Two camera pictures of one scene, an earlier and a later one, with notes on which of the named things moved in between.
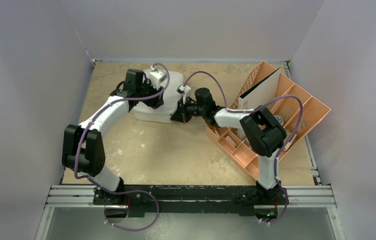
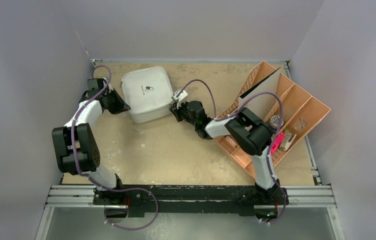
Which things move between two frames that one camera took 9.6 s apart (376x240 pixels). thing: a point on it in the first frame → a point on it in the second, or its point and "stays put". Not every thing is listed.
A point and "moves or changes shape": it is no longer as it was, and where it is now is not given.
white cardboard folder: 264,92 stays put
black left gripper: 146,83 → 121,107
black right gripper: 181,112 → 180,112
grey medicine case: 144,112 moves or changes shape
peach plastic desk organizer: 296,111 stays put
